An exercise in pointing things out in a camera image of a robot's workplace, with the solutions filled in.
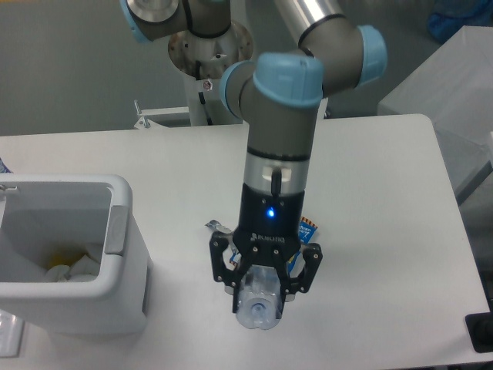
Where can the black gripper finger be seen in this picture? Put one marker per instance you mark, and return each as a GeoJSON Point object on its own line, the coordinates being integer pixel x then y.
{"type": "Point", "coordinates": [219, 242]}
{"type": "Point", "coordinates": [289, 286]}

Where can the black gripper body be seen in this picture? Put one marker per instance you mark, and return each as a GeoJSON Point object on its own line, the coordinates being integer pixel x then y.
{"type": "Point", "coordinates": [267, 231]}

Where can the crushed clear plastic bottle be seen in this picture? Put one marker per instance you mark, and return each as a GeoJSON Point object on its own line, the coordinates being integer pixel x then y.
{"type": "Point", "coordinates": [259, 299]}

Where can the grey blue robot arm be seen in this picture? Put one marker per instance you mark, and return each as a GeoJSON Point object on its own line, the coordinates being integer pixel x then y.
{"type": "Point", "coordinates": [278, 95]}

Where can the white crumpled tissue trash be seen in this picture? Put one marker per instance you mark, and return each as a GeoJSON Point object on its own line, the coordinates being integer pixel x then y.
{"type": "Point", "coordinates": [78, 263]}

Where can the white trash can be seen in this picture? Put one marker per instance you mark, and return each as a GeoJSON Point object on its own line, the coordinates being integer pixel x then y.
{"type": "Point", "coordinates": [41, 214]}

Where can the blue snack wrapper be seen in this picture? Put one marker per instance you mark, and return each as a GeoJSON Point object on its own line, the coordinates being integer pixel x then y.
{"type": "Point", "coordinates": [307, 230]}

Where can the silver foil strip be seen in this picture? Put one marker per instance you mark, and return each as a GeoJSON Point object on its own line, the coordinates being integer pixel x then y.
{"type": "Point", "coordinates": [215, 227]}

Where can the black clamp at table edge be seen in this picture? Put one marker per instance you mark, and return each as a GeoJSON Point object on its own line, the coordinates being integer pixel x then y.
{"type": "Point", "coordinates": [480, 331]}

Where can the white covered side table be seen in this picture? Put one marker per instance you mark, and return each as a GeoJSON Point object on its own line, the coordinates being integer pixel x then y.
{"type": "Point", "coordinates": [453, 88]}

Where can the blue patterned object at edge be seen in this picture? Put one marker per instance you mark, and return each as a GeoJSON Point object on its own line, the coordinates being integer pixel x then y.
{"type": "Point", "coordinates": [4, 168]}

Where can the blue bag in background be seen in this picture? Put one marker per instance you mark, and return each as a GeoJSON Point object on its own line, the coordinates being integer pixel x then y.
{"type": "Point", "coordinates": [448, 17]}

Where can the white pedestal base frame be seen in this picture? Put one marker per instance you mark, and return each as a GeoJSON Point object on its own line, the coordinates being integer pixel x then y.
{"type": "Point", "coordinates": [161, 113]}

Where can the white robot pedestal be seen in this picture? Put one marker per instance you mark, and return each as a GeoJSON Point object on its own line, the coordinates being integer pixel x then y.
{"type": "Point", "coordinates": [202, 62]}

